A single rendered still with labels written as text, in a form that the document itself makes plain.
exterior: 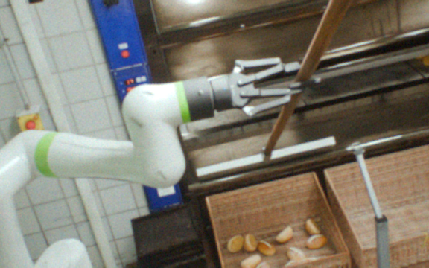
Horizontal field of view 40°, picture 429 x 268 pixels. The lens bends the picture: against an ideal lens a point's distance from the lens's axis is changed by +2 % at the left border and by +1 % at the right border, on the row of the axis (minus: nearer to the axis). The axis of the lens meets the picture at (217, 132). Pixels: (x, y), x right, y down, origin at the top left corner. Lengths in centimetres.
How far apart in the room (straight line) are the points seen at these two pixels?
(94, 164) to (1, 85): 127
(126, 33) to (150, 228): 87
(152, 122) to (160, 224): 151
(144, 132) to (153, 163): 7
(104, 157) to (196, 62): 126
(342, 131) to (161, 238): 101
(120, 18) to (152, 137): 125
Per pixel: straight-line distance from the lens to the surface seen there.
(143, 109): 123
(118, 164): 135
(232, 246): 291
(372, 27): 273
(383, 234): 251
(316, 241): 287
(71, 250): 183
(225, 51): 258
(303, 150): 232
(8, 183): 152
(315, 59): 117
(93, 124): 267
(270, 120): 276
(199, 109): 125
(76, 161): 145
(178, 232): 264
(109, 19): 245
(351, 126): 292
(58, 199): 288
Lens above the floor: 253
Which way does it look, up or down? 30 degrees down
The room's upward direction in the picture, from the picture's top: 11 degrees counter-clockwise
